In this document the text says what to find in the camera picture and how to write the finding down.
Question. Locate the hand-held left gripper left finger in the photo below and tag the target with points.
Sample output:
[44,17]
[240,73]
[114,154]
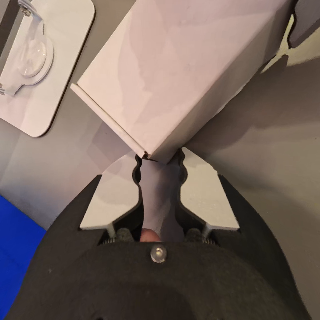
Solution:
[110,197]

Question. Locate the white cardboard box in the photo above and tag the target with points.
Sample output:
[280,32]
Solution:
[180,75]

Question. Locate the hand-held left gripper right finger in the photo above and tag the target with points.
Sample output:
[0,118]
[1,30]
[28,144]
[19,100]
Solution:
[207,197]

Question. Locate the clear acrylic holder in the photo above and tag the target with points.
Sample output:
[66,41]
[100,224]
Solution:
[32,57]

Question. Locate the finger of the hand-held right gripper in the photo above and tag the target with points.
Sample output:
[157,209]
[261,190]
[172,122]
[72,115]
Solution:
[306,20]

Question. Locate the blue mat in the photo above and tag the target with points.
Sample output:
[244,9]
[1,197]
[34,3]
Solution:
[17,250]

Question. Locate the white rounded board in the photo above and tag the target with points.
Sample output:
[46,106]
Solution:
[67,62]

